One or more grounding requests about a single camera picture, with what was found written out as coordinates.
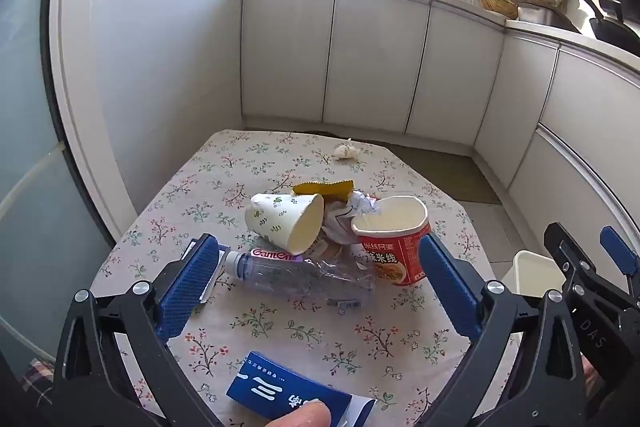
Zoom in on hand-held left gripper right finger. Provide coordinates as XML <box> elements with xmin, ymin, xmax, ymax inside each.
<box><xmin>417</xmin><ymin>232</ymin><xmax>588</xmax><ymax>427</ymax></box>

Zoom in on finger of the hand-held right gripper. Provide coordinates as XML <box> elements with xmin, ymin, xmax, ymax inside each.
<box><xmin>544</xmin><ymin>222</ymin><xmax>621</xmax><ymax>308</ymax></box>
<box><xmin>600</xmin><ymin>226</ymin><xmax>640</xmax><ymax>304</ymax></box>

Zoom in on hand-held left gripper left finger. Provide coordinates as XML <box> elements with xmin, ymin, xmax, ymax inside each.
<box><xmin>50</xmin><ymin>234</ymin><xmax>226</xmax><ymax>427</ymax></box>

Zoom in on white trash bin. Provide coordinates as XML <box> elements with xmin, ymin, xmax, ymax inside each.
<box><xmin>512</xmin><ymin>249</ymin><xmax>568</xmax><ymax>298</ymax></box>

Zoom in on red instant noodle cup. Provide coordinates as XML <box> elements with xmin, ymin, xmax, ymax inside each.
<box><xmin>350</xmin><ymin>194</ymin><xmax>432</xmax><ymax>287</ymax></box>

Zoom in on clear plastic bottle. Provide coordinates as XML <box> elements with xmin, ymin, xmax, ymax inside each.
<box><xmin>223</xmin><ymin>248</ymin><xmax>377</xmax><ymax>303</ymax></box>

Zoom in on blue carton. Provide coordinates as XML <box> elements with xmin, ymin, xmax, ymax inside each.
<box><xmin>226</xmin><ymin>351</ymin><xmax>376</xmax><ymax>425</ymax></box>

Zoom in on person's left hand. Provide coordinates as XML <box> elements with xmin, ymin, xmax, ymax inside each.
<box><xmin>267</xmin><ymin>399</ymin><xmax>333</xmax><ymax>427</ymax></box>

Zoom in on white floral paper cup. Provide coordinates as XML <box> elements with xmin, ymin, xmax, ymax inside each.
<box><xmin>244</xmin><ymin>192</ymin><xmax>325</xmax><ymax>257</ymax></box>

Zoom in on crumpled white wrapper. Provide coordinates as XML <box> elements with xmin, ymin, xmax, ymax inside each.
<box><xmin>320</xmin><ymin>192</ymin><xmax>381</xmax><ymax>258</ymax></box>

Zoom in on yellow wrapper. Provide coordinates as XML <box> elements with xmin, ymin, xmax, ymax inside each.
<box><xmin>292</xmin><ymin>179</ymin><xmax>355</xmax><ymax>202</ymax></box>

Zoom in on crumpled tissue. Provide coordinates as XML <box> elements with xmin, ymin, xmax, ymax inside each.
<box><xmin>334</xmin><ymin>138</ymin><xmax>362</xmax><ymax>162</ymax></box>

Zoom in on plaid clothing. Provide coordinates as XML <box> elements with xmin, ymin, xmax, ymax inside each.
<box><xmin>22</xmin><ymin>357</ymin><xmax>57</xmax><ymax>404</ymax></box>

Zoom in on frosted glass sliding door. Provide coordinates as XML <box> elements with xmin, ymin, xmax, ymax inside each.
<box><xmin>0</xmin><ymin>0</ymin><xmax>136</xmax><ymax>363</ymax></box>

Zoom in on black wok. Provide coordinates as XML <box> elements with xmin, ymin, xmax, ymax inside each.
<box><xmin>572</xmin><ymin>0</ymin><xmax>640</xmax><ymax>55</ymax></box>

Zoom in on white kitchen cabinets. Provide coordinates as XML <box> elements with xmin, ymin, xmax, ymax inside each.
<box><xmin>241</xmin><ymin>0</ymin><xmax>640</xmax><ymax>293</ymax></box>

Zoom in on woven basket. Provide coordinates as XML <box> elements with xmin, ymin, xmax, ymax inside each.
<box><xmin>477</xmin><ymin>0</ymin><xmax>521</xmax><ymax>18</ymax></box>

